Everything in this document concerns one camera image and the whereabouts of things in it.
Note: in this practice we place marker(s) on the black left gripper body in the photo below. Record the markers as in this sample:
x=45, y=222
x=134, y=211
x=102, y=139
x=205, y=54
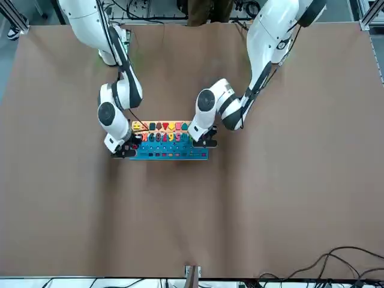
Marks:
x=211, y=133

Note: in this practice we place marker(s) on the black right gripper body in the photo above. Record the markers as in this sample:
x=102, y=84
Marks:
x=129, y=141

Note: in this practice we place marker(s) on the colourful toy puzzle board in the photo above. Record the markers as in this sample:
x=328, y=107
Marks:
x=168, y=151

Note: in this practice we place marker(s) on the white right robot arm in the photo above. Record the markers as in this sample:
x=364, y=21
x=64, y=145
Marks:
x=87, y=21

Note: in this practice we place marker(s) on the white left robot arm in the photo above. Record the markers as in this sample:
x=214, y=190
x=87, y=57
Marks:
x=270, y=36

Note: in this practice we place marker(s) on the yellow equals sign piece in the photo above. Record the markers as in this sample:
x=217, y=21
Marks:
x=136, y=126

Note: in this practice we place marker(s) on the number four piece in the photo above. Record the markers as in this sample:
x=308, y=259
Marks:
x=185, y=137

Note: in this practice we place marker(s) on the teal heart piece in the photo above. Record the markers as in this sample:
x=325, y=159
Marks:
x=184, y=126

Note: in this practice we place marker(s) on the teal square piece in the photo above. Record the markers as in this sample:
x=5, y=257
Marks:
x=152, y=126

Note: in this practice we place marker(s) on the number eight piece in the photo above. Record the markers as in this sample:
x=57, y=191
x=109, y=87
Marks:
x=159, y=137

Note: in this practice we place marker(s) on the pink number five piece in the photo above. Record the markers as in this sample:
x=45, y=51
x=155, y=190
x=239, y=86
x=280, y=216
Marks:
x=178, y=137

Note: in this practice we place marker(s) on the brown pentagon piece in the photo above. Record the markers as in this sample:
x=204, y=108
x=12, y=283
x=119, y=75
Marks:
x=158, y=126

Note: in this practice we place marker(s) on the pink square piece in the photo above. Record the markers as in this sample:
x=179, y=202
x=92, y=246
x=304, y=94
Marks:
x=178, y=126

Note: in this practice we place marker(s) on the number seven piece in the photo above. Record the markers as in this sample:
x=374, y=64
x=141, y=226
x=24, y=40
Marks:
x=165, y=137

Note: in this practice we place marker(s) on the red triangle piece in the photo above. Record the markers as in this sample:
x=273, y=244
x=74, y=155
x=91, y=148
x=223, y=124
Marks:
x=165, y=126

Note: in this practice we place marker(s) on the yellow number six piece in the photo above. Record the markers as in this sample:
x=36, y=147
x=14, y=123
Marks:
x=172, y=137

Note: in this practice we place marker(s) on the yellow shape piece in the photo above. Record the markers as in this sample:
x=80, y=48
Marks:
x=171, y=126

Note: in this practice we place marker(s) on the person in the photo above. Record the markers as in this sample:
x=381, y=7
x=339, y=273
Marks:
x=207, y=12

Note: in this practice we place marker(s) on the person's foot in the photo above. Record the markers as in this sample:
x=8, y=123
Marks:
x=13, y=32

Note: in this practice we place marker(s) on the black left wrist bracket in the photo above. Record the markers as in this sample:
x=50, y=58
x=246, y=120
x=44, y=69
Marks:
x=205, y=144

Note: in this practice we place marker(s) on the black wrist bracket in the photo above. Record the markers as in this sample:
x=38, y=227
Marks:
x=124, y=154
x=205, y=144

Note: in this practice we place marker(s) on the black right wrist bracket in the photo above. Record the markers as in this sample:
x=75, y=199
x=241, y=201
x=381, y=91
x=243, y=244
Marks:
x=124, y=154

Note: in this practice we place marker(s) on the aluminium frame post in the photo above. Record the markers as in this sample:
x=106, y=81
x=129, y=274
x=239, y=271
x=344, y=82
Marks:
x=192, y=276

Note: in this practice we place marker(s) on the aluminium frame rail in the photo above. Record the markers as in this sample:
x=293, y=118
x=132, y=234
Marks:
x=376, y=54
x=15, y=16

